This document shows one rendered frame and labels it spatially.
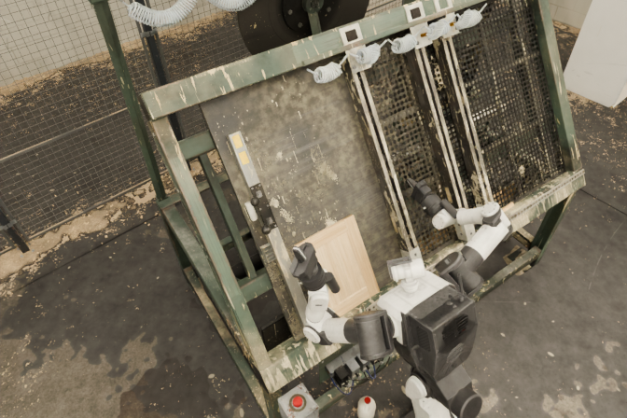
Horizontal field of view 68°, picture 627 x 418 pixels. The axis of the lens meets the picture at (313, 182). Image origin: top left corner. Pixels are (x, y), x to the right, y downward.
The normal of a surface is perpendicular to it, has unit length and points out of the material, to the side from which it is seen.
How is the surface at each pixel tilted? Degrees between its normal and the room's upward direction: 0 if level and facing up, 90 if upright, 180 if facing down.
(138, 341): 0
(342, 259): 56
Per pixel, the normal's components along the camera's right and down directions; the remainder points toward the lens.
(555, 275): -0.03, -0.72
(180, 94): 0.45, 0.07
